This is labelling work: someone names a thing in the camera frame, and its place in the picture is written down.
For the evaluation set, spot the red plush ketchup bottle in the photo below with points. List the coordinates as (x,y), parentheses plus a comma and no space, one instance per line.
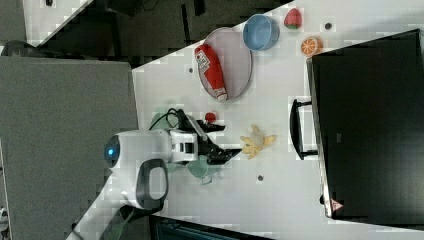
(209,64)

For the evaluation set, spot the plush strawberry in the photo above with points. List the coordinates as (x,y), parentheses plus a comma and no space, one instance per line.
(293,19)

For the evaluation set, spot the plush orange half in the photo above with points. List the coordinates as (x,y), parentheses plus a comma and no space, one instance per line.
(311,46)

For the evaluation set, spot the blue cup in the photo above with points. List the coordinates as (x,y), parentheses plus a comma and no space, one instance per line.
(260,32)

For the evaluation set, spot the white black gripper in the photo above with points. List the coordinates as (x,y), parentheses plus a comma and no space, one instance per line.
(185,145)

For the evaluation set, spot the black toaster oven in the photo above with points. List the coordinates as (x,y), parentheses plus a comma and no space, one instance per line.
(364,123)

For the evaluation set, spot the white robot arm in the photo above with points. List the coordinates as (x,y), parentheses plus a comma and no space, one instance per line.
(138,162)

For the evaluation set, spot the peeled plush banana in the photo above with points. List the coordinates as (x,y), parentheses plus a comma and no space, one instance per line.
(256,142)

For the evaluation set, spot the grey round plate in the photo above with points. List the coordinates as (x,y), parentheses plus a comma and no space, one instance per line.
(235,59)

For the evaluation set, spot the small red tomato toy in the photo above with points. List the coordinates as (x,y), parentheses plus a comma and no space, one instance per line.
(210,117)

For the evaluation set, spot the green mug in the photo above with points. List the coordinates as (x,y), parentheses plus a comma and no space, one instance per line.
(202,170)

